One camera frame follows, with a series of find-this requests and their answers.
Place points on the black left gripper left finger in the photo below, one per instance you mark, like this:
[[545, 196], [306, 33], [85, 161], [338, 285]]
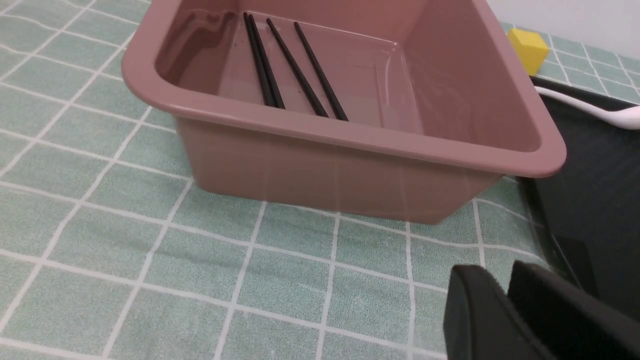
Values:
[[481, 323]]

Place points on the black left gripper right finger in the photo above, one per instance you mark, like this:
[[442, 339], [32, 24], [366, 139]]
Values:
[[572, 324]]

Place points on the black plastic tray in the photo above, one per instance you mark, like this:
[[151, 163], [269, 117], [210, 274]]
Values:
[[591, 207]]

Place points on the white spoon at tray top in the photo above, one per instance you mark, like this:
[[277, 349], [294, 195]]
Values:
[[628, 118]]

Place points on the pink plastic bin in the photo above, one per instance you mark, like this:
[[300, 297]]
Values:
[[439, 105]]

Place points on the black chopstick in bin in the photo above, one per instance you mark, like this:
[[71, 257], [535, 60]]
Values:
[[274, 89], [311, 96], [335, 105], [268, 98]]

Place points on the yellow cube block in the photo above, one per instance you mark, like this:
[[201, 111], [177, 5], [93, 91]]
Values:
[[530, 47]]

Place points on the green checkered tablecloth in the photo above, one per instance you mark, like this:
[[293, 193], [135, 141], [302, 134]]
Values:
[[110, 252]]

